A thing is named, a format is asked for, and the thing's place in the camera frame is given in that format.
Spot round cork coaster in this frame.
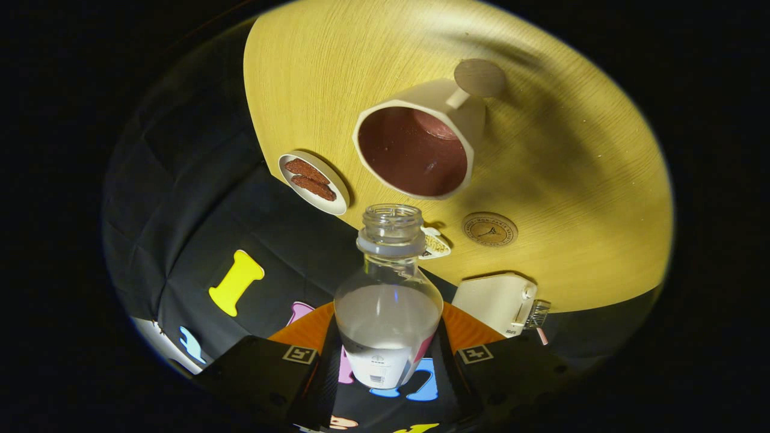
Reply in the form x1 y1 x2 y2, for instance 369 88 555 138
461 212 519 247

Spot white divided snack tray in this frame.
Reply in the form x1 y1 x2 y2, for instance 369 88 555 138
419 226 452 260

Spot clear juice bottle white label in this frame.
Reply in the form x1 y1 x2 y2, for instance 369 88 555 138
334 204 444 390

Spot wooden table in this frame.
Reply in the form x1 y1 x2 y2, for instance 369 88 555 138
243 0 674 313

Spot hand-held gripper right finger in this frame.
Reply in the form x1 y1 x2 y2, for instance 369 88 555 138
431 302 579 425

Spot metal wire basket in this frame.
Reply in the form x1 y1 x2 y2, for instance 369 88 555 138
523 299 552 330

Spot black backdrop cloth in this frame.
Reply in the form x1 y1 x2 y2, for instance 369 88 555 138
102 18 662 433

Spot beige cup with wooden handle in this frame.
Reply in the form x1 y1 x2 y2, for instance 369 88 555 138
353 58 507 200

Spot white toaster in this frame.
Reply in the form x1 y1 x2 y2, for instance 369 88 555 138
451 274 538 338

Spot brown meat piece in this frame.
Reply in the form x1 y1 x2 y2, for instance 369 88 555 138
291 175 337 202
284 158 330 185

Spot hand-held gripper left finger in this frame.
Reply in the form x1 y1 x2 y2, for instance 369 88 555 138
192 302 345 431

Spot white round plate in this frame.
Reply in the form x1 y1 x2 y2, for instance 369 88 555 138
278 150 350 216

